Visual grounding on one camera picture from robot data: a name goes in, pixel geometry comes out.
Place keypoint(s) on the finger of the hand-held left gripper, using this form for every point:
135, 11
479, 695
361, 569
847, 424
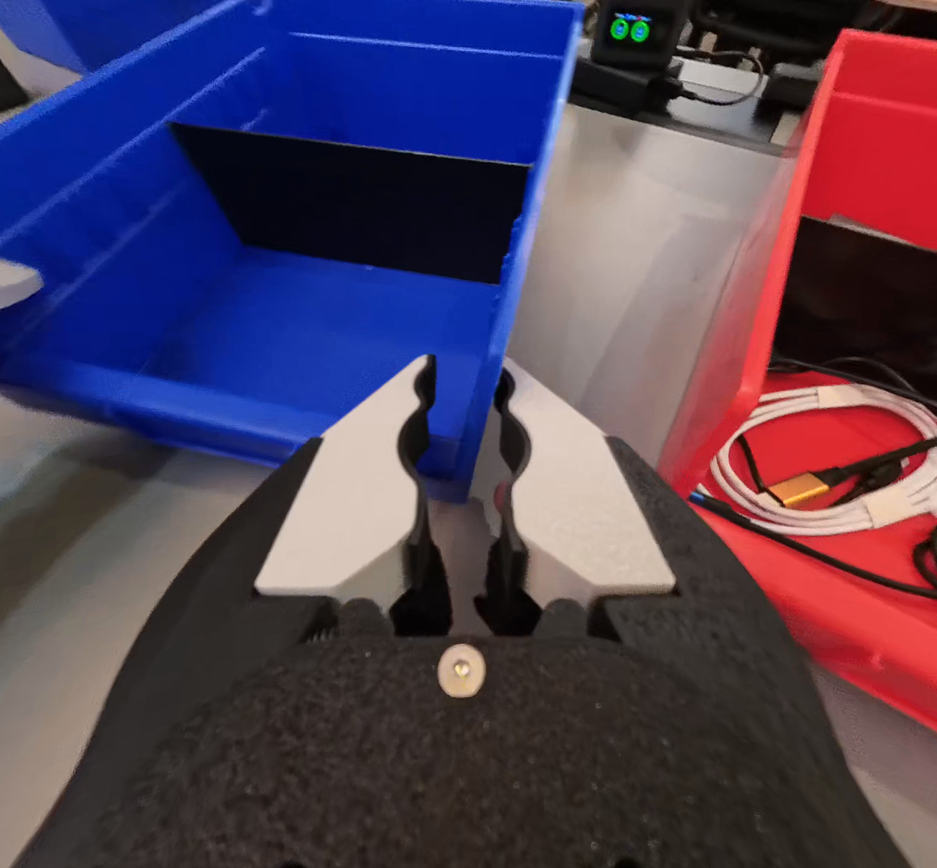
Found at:
18, 283

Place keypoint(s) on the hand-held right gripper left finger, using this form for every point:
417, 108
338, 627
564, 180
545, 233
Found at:
337, 516

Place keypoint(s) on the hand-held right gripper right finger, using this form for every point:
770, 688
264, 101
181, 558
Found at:
593, 516

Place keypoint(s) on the red plastic bin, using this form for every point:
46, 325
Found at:
842, 150

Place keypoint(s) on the black bin divider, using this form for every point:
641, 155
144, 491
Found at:
366, 209
864, 297

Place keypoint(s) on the black charging dock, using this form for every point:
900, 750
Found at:
615, 84

